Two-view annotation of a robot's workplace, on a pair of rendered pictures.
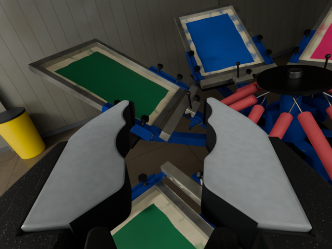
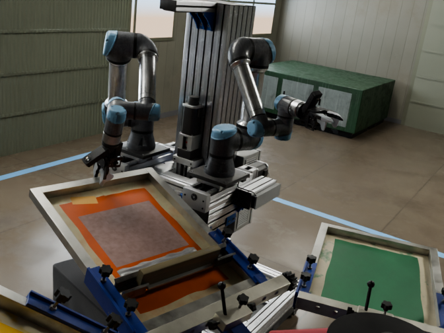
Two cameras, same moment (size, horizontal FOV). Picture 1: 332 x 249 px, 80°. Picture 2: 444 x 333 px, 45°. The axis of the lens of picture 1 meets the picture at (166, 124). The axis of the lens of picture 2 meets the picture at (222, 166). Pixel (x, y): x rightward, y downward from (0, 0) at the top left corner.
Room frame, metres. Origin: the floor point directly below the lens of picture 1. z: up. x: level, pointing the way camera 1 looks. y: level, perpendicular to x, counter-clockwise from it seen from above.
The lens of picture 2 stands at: (1.30, -1.74, 2.14)
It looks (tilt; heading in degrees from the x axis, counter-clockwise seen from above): 19 degrees down; 136
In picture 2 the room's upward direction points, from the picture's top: 7 degrees clockwise
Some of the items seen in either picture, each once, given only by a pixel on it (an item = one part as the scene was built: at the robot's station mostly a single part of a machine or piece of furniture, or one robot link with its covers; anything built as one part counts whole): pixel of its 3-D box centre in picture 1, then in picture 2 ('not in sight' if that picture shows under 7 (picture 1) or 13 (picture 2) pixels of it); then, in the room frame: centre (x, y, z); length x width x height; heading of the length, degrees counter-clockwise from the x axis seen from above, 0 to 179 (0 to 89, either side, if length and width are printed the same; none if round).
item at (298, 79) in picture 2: not in sight; (319, 95); (-4.43, 5.94, 0.40); 2.05 x 1.83 x 0.79; 16
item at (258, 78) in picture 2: not in sight; (252, 95); (-0.45, 0.08, 1.63); 0.15 x 0.12 x 0.55; 82
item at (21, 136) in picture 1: (21, 134); not in sight; (2.82, 2.24, 0.36); 0.47 x 0.45 x 0.72; 106
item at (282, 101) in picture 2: not in sight; (287, 105); (-0.19, 0.04, 1.65); 0.11 x 0.08 x 0.09; 172
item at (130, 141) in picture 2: not in sight; (141, 137); (-0.94, -0.18, 1.31); 0.15 x 0.15 x 0.10
